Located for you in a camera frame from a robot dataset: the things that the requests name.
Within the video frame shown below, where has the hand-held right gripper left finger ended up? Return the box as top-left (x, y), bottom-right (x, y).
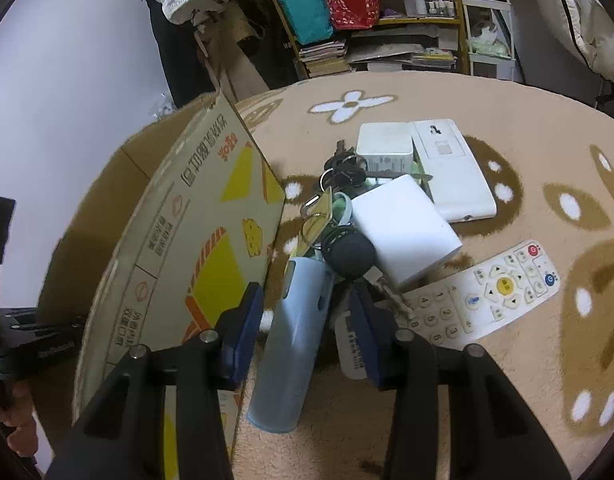
top-left (46, 282), bottom-right (265, 480)

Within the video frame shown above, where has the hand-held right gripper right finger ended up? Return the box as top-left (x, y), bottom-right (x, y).
top-left (348, 282), bottom-right (572, 480)

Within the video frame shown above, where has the light blue cylinder case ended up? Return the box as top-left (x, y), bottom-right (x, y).
top-left (247, 256), bottom-right (336, 433)

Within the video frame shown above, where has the key bunch with black fob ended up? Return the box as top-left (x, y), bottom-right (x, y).
top-left (299, 139), bottom-right (414, 320)

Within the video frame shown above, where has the printed cardboard box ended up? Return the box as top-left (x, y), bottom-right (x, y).
top-left (37, 89), bottom-right (287, 480)

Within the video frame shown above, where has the person's left hand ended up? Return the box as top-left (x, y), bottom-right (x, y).
top-left (1, 381), bottom-right (41, 459)

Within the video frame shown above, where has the white label card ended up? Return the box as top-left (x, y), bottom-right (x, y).
top-left (335, 309), bottom-right (374, 379)

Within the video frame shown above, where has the white square box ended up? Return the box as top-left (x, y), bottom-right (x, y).
top-left (351, 175), bottom-right (463, 292)

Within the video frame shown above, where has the green oval cartoon board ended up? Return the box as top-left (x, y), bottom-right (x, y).
top-left (331, 171), bottom-right (434, 227)

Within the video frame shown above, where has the white remote control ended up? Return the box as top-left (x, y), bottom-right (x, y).
top-left (382, 240), bottom-right (562, 347)

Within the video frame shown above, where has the white flat device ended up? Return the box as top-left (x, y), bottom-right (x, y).
top-left (412, 118), bottom-right (498, 224)

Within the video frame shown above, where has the small cream box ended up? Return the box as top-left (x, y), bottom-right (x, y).
top-left (357, 122), bottom-right (416, 172)

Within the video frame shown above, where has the clear plastic bag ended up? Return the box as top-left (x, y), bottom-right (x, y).
top-left (148, 91), bottom-right (179, 122)

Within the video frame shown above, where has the beige hanging coat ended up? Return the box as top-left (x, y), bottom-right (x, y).
top-left (193, 2), bottom-right (269, 102)

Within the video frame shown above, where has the stack of books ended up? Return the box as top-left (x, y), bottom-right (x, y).
top-left (296, 39), bottom-right (351, 79)

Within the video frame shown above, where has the black hanging garment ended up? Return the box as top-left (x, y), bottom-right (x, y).
top-left (132, 0), bottom-right (213, 109)

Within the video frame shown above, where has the pile of papers and cardboard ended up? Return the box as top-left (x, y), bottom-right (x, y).
top-left (347, 26), bottom-right (458, 74)

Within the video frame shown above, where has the yellow wooden shelf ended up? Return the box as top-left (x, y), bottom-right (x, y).
top-left (258, 0), bottom-right (471, 80)

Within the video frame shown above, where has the teal bag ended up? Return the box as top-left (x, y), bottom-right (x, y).
top-left (271, 0), bottom-right (336, 46)

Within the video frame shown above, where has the white metal cart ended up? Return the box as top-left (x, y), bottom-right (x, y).
top-left (459, 0), bottom-right (518, 81)

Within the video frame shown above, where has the white bedding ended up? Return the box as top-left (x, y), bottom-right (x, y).
top-left (524, 0), bottom-right (614, 89)

